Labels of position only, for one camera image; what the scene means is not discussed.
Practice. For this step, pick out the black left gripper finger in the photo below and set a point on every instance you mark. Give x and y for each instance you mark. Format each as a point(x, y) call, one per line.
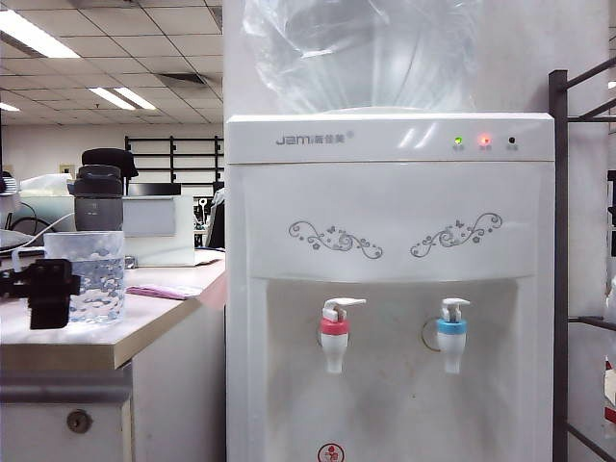
point(50, 293)

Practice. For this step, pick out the clear plastic mug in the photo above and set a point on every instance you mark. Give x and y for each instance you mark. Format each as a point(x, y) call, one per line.
point(103, 269)

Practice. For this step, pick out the red-collared white water tap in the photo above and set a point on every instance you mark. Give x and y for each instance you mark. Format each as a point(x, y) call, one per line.
point(334, 346)

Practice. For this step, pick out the dark grey water bottle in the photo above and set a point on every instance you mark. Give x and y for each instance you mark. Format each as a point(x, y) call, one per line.
point(98, 212)

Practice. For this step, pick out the white desk partition box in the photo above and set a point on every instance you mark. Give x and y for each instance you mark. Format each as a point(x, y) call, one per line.
point(163, 245)

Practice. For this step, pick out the white floor water dispenser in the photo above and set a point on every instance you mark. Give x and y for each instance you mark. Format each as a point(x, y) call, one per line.
point(385, 202)

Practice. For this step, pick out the plastic-wrapped clear water jug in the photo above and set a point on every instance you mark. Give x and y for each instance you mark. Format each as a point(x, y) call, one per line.
point(361, 58)

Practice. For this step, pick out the blue-collared white water tap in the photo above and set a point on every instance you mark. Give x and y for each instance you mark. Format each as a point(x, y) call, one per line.
point(452, 346)

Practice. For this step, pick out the grey felt laptop sleeve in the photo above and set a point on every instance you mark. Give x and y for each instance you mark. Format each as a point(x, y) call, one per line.
point(14, 238)

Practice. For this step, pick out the white crumpled plastic bag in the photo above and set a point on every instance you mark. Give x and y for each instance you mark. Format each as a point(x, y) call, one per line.
point(45, 184)

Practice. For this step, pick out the pink paper pad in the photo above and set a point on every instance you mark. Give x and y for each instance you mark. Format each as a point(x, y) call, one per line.
point(163, 291)

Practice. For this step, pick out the round metal drawer lock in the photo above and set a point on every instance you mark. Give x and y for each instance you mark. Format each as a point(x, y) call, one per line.
point(80, 421)

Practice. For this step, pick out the white drawer cabinet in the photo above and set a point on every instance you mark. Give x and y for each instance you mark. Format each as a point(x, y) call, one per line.
point(29, 433)

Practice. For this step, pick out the black thin monitor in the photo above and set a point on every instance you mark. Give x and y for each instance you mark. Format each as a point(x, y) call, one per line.
point(154, 189)

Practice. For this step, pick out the black chair headrest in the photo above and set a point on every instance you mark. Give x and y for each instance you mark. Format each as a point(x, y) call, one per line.
point(108, 156)

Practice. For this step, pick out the dark office chair back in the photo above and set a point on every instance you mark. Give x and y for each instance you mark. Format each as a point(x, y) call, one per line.
point(218, 221)

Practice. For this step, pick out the small ceiling light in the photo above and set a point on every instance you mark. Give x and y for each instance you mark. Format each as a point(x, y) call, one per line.
point(8, 107)

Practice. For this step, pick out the twin tube ceiling light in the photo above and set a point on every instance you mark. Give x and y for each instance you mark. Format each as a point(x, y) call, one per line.
point(122, 97)

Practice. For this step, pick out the ceiling air vent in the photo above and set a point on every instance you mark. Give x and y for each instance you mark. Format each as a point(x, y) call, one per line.
point(183, 80)

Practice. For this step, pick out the long fluorescent ceiling light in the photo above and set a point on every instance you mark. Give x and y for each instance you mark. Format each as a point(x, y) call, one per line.
point(33, 36)

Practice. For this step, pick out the dark metal shelving rack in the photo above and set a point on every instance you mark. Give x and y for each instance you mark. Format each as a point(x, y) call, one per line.
point(558, 192)

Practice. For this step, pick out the red and white package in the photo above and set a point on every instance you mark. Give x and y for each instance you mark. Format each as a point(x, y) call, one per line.
point(611, 394)

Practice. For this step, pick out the black wall shelving frame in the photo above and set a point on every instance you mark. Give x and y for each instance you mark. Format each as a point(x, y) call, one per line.
point(172, 154)

